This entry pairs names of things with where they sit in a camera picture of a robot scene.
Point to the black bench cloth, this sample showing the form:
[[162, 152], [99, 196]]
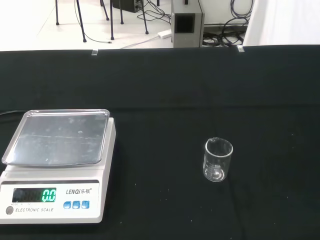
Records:
[[175, 112]]

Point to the grey metal box device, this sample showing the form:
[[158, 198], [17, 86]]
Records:
[[180, 40]]

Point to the white power strip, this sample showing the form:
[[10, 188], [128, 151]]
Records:
[[164, 33]]

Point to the clear cloth clip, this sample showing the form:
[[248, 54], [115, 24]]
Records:
[[94, 52], [240, 48]]

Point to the black tripod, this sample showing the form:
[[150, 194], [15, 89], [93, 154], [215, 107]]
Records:
[[112, 25], [81, 25]]

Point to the white electronic balance steel pan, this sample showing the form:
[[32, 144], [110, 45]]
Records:
[[57, 175]]

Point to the black computer case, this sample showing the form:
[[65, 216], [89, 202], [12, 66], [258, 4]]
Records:
[[125, 5]]

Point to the white curtain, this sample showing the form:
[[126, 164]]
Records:
[[287, 22]]

